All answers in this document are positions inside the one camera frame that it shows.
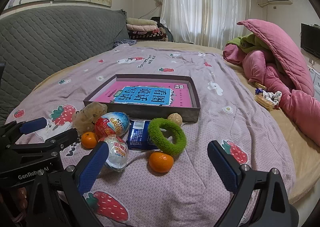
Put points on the long yellow snack packet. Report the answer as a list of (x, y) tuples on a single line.
[(257, 84)]

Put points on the grey cardboard box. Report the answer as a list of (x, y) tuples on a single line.
[(162, 112)]

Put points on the blue snack packet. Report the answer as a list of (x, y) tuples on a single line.
[(137, 134)]

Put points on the walnut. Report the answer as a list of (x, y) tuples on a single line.
[(175, 119)]

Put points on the green fuzzy scrunchie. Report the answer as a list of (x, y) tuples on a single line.
[(155, 129)]

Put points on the black television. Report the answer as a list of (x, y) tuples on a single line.
[(311, 39)]

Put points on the dark patterned folded blanket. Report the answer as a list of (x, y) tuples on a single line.
[(147, 34)]

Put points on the white sheer curtain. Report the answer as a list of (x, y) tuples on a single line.
[(200, 4)]

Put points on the blue candy wrapper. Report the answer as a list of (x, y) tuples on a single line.
[(259, 90)]

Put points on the white cabinet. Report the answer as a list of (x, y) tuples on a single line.
[(315, 79)]

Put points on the toy surprise egg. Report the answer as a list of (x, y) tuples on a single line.
[(115, 125), (117, 154)]

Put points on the pink folded blanket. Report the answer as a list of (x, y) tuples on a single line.
[(141, 27)]

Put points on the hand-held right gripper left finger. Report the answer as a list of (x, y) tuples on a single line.
[(92, 167)]

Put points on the pink quilt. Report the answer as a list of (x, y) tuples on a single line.
[(287, 49)]

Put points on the green cloth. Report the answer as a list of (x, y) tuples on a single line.
[(237, 41)]

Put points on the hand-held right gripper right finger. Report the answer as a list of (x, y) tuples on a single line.
[(222, 167)]

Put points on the pink and blue book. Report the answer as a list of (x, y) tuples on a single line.
[(117, 88)]

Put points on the beige folded blanket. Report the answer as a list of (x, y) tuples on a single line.
[(140, 20)]

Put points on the grey quilted headboard cover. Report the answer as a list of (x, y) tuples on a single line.
[(50, 41)]

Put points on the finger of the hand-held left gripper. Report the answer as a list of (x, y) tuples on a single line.
[(58, 142), (32, 126)]

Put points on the orange mandarin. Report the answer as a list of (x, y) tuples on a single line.
[(89, 140), (161, 162)]

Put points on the beige mesh scrunchie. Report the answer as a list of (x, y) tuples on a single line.
[(87, 117)]

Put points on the dark floral cloth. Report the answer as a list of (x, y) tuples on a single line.
[(125, 42)]

